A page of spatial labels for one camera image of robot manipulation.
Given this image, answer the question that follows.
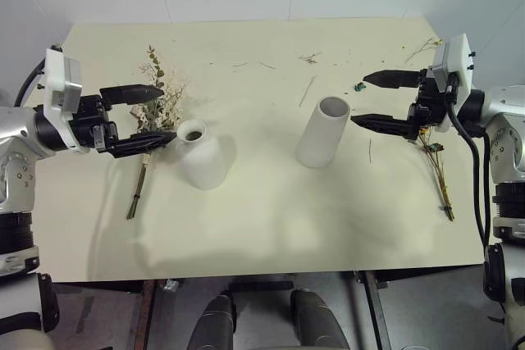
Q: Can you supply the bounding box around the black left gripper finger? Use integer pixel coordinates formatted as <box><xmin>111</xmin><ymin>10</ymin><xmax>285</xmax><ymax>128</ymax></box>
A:
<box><xmin>99</xmin><ymin>84</ymin><xmax>166</xmax><ymax>107</ymax></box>
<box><xmin>109</xmin><ymin>130</ymin><xmax>179</xmax><ymax>159</ymax></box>

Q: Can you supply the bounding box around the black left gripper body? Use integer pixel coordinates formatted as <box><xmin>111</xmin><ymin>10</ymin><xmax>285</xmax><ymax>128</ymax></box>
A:
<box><xmin>67</xmin><ymin>93</ymin><xmax>121</xmax><ymax>158</ymax></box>

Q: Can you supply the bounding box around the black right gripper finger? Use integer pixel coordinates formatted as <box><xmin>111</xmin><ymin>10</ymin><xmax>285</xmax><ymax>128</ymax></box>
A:
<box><xmin>349</xmin><ymin>112</ymin><xmax>414</xmax><ymax>140</ymax></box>
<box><xmin>362</xmin><ymin>68</ymin><xmax>424</xmax><ymax>91</ymax></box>

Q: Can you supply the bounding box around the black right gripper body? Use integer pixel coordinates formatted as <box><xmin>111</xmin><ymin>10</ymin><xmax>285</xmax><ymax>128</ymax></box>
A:
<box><xmin>404</xmin><ymin>67</ymin><xmax>459</xmax><ymax>143</ymax></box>

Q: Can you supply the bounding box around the white bottle-shaped vase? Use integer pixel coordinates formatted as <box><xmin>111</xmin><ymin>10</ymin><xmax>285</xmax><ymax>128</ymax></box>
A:
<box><xmin>175</xmin><ymin>118</ymin><xmax>229</xmax><ymax>192</ymax></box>

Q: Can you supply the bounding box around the white cylinder vase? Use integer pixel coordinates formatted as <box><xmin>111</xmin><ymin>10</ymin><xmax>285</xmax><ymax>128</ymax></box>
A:
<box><xmin>295</xmin><ymin>95</ymin><xmax>352</xmax><ymax>170</ymax></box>

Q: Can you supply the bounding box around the white and green flower bouquet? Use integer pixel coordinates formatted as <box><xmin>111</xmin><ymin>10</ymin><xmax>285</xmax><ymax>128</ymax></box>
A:
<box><xmin>124</xmin><ymin>43</ymin><xmax>190</xmax><ymax>221</ymax></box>

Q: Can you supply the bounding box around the loose pale straw stem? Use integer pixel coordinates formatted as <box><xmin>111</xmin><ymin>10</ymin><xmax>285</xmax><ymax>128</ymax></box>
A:
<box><xmin>298</xmin><ymin>75</ymin><xmax>318</xmax><ymax>107</ymax></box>

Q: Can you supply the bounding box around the dried brown flower bundle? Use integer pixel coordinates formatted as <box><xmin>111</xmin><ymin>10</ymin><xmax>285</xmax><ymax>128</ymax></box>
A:
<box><xmin>411</xmin><ymin>125</ymin><xmax>456</xmax><ymax>222</ymax></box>

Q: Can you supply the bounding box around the dark rounded shape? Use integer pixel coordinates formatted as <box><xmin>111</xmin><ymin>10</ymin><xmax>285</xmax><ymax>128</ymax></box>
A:
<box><xmin>191</xmin><ymin>293</ymin><xmax>237</xmax><ymax>350</ymax></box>
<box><xmin>290</xmin><ymin>289</ymin><xmax>351</xmax><ymax>350</ymax></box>

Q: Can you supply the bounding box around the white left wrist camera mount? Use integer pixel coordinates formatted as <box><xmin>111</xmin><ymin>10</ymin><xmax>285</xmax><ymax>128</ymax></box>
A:
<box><xmin>43</xmin><ymin>48</ymin><xmax>84</xmax><ymax>121</ymax></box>

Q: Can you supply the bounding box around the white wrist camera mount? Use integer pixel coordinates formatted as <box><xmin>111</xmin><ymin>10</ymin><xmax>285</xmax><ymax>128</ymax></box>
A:
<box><xmin>429</xmin><ymin>33</ymin><xmax>476</xmax><ymax>132</ymax></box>
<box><xmin>43</xmin><ymin>48</ymin><xmax>84</xmax><ymax>121</ymax></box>

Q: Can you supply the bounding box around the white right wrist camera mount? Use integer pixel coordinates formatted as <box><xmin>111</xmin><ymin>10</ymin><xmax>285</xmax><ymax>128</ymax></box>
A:
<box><xmin>429</xmin><ymin>33</ymin><xmax>476</xmax><ymax>132</ymax></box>

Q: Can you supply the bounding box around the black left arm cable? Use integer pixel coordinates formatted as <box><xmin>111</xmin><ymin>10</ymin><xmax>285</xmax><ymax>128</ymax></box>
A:
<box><xmin>14</xmin><ymin>56</ymin><xmax>48</xmax><ymax>107</ymax></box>

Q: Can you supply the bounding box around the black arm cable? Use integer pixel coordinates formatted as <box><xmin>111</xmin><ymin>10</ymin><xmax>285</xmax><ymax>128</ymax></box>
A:
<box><xmin>14</xmin><ymin>56</ymin><xmax>48</xmax><ymax>107</ymax></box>
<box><xmin>445</xmin><ymin>83</ymin><xmax>494</xmax><ymax>251</ymax></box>

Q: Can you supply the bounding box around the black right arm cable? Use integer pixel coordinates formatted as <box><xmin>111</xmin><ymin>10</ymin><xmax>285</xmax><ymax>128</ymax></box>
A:
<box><xmin>445</xmin><ymin>83</ymin><xmax>494</xmax><ymax>251</ymax></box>

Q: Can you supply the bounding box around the rusty table frame bar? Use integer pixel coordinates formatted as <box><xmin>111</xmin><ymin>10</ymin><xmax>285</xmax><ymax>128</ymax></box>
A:
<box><xmin>132</xmin><ymin>279</ymin><xmax>156</xmax><ymax>350</ymax></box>

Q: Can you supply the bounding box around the black table frame bar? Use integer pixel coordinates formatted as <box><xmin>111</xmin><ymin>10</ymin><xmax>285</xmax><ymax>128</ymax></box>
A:
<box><xmin>362</xmin><ymin>270</ymin><xmax>394</xmax><ymax>350</ymax></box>

